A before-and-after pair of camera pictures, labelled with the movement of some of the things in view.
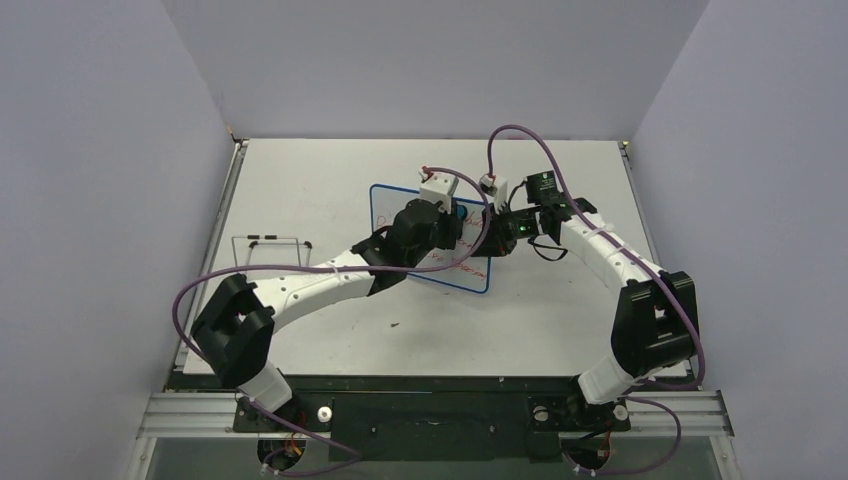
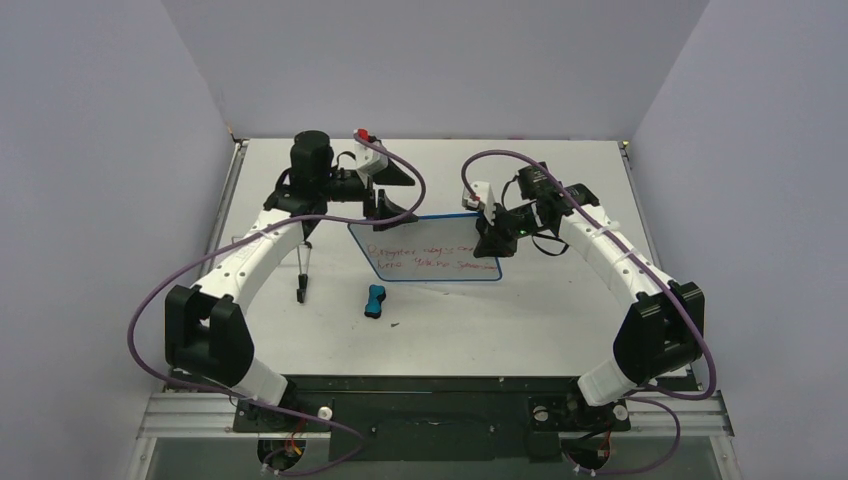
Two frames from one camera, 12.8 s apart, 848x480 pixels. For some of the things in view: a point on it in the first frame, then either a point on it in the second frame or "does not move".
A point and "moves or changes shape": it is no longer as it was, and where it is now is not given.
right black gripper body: (493, 232) does not move
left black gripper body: (442, 238) to (345, 187)
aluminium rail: (211, 415) does not move
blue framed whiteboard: (473, 274) moves or changes shape
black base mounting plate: (433, 418) does not move
